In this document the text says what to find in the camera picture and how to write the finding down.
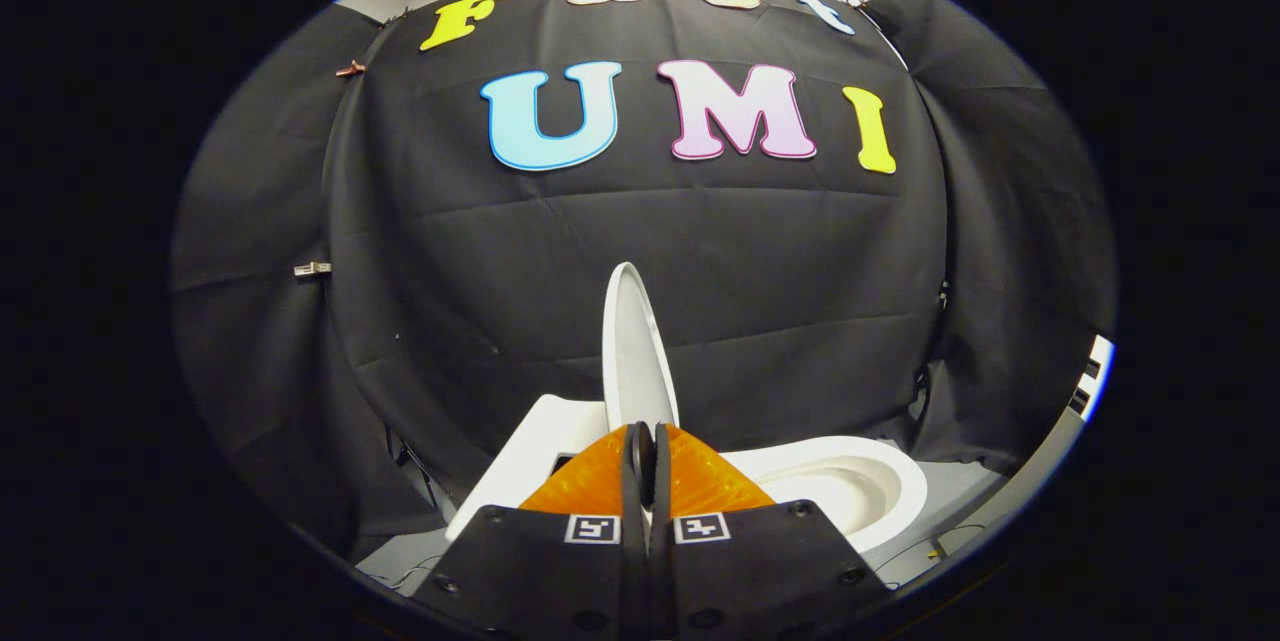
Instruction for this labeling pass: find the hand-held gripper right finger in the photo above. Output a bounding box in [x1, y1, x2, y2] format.
[645, 423, 889, 641]

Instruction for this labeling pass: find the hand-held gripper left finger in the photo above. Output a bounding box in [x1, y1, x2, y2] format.
[413, 423, 649, 641]

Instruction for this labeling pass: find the white toilet lid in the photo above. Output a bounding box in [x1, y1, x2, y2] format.
[603, 261, 682, 434]

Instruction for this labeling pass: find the white ceramic toilet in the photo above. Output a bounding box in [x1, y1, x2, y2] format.
[444, 394, 929, 555]

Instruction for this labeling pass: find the grey cabinet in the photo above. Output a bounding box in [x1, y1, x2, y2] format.
[1000, 333, 1117, 528]

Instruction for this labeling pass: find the black backdrop cloth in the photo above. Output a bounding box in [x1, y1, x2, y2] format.
[168, 0, 1117, 562]

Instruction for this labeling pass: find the white floor cable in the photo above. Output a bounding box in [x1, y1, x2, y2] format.
[880, 524, 987, 574]

